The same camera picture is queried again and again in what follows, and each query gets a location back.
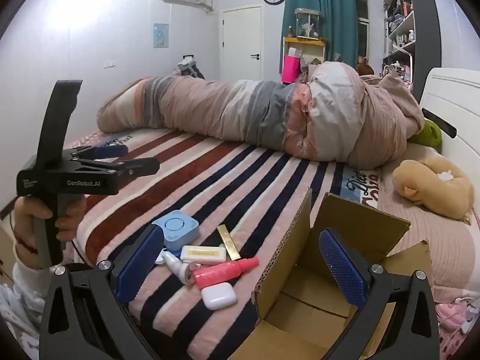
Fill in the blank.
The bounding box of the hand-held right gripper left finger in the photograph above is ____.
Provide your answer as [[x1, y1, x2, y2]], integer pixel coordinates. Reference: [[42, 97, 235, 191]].
[[39, 224, 165, 360]]

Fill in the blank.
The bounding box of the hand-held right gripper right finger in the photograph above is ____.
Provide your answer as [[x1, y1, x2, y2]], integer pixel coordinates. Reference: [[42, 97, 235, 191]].
[[319, 228, 440, 360]]

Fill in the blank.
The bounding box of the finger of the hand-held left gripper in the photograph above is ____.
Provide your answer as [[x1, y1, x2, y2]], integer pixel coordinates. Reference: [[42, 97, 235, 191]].
[[80, 157, 161, 181], [73, 144, 129, 160]]

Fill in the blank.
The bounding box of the small white tube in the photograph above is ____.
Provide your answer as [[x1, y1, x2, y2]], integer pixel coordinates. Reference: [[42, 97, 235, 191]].
[[155, 250, 196, 284]]

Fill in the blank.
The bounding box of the blue square plastic case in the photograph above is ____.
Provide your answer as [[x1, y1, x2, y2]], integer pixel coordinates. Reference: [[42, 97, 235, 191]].
[[152, 210, 200, 251]]

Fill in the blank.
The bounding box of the brown cardboard box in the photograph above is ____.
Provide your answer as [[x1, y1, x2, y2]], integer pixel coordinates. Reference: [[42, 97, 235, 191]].
[[229, 188, 434, 360]]

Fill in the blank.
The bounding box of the white case with yellow label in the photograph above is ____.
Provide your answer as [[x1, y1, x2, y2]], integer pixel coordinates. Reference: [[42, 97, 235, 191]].
[[181, 245, 227, 264]]

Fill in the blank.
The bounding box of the pink plastic bottle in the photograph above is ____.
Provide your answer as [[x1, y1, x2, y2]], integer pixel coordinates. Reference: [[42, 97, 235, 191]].
[[192, 258, 260, 289]]

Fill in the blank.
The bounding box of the white earbud case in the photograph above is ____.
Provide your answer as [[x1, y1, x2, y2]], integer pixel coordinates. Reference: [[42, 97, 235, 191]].
[[201, 282, 238, 310]]

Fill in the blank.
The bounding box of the gold lipstick tube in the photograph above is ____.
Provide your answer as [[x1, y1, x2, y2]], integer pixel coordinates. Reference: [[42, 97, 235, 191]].
[[217, 224, 242, 261]]

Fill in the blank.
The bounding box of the person's left hand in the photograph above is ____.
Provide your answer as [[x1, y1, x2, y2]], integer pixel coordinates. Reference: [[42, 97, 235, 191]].
[[13, 196, 87, 270]]

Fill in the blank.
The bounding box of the pink bed sheet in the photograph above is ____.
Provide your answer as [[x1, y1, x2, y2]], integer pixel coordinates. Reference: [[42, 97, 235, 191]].
[[375, 142, 480, 301]]

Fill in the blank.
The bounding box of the striped blanket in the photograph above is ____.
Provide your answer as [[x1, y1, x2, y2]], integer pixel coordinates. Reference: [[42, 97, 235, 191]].
[[62, 127, 383, 360]]

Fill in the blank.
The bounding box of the rolled pink grey duvet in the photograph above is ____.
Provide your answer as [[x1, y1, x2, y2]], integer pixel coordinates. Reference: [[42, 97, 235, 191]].
[[97, 61, 426, 170]]

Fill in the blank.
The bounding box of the tan plush toy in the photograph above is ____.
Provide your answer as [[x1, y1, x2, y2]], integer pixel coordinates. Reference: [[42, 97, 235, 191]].
[[392, 156, 475, 220]]

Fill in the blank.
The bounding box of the green plush toy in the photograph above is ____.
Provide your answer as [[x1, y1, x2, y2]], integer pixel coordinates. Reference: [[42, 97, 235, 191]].
[[407, 118, 443, 147]]

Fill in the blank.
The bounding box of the white door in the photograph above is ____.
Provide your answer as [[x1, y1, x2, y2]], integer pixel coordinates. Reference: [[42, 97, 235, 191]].
[[221, 6, 262, 81]]

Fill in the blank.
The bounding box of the pink bag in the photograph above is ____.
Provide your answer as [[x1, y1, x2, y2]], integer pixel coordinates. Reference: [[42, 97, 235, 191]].
[[282, 55, 302, 84]]

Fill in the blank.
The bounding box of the white headboard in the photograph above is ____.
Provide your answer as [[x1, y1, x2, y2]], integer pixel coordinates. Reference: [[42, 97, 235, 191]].
[[418, 67, 480, 166]]

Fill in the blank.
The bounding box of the yellow shelf unit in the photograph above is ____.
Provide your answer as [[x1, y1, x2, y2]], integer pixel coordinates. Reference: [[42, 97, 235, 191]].
[[282, 37, 326, 83]]

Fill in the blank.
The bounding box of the glass tank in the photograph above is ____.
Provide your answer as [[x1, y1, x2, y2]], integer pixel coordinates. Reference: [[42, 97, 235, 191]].
[[294, 8, 323, 39]]

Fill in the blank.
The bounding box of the window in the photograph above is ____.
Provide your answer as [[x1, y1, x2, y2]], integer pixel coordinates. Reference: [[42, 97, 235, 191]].
[[354, 0, 372, 59]]

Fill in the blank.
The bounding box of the teal curtain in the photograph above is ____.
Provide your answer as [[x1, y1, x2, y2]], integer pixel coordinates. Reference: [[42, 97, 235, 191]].
[[279, 0, 359, 74]]

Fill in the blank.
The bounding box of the dark bookshelf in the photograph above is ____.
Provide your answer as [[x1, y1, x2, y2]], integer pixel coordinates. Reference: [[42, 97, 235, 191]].
[[382, 0, 441, 98]]

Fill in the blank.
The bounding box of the blue wall poster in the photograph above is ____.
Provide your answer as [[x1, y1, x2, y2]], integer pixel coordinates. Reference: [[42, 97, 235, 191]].
[[153, 23, 169, 49]]

